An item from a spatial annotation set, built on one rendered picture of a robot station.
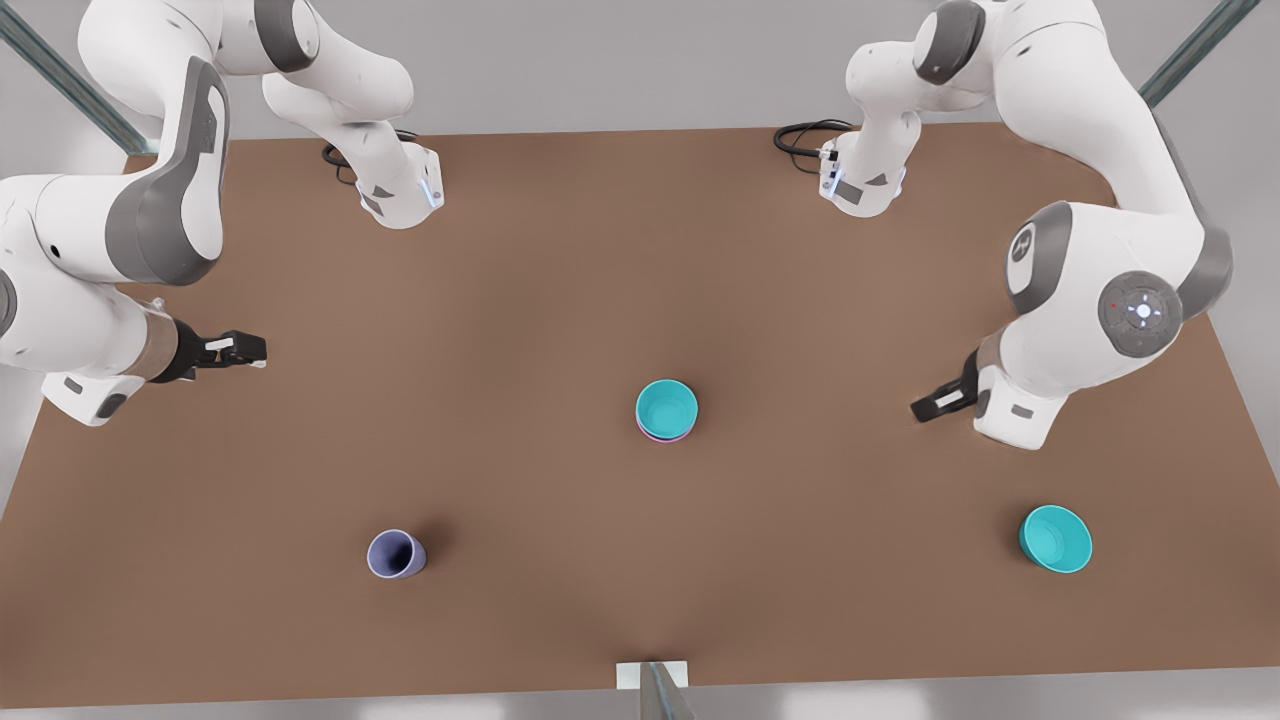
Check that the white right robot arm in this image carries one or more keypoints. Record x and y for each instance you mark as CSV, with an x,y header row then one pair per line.
x,y
160,215

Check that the teal bowl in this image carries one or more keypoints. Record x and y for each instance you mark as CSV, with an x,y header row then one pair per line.
x,y
1058,540
666,407

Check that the pink bowl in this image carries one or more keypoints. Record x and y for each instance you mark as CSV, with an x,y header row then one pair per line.
x,y
667,439

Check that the silver post foot plate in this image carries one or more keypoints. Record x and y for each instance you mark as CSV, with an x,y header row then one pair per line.
x,y
628,675

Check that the silver frame post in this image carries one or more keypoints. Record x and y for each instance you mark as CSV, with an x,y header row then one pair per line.
x,y
662,695
70,80
1195,50

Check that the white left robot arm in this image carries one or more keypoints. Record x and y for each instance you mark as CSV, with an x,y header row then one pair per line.
x,y
1090,300

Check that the purple cup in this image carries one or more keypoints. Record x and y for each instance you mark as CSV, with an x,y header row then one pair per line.
x,y
392,556

